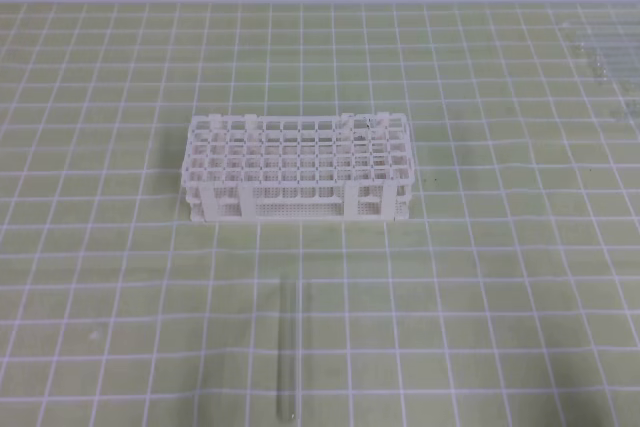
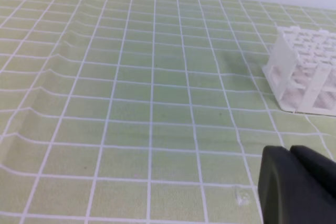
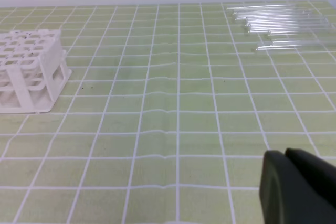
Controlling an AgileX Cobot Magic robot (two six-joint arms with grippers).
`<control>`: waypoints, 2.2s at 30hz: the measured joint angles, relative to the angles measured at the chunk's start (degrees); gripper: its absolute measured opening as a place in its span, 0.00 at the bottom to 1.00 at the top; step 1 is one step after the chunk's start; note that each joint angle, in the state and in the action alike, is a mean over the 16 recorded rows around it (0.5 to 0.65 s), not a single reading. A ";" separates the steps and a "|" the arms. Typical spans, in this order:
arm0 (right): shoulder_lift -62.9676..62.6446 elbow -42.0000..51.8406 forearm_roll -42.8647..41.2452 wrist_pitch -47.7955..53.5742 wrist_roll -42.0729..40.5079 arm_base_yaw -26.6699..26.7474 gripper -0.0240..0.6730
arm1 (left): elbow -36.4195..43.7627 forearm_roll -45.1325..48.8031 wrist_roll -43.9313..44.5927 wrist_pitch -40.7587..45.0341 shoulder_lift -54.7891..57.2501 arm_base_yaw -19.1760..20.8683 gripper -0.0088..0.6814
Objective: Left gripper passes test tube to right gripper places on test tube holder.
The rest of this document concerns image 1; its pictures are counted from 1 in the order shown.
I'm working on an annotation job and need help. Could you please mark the clear glass test tube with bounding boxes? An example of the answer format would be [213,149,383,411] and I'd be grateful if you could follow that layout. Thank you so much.
[278,276,299,395]

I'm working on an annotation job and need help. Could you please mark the white plastic test tube rack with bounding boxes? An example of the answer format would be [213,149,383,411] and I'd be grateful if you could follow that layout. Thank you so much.
[181,113,415,222]

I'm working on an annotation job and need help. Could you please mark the green checkered tablecloth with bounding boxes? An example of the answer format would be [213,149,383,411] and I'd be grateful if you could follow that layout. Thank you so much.
[1,3,639,426]

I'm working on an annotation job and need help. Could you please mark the spare clear glass test tubes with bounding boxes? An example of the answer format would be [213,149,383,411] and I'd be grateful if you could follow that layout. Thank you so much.
[560,17,639,125]

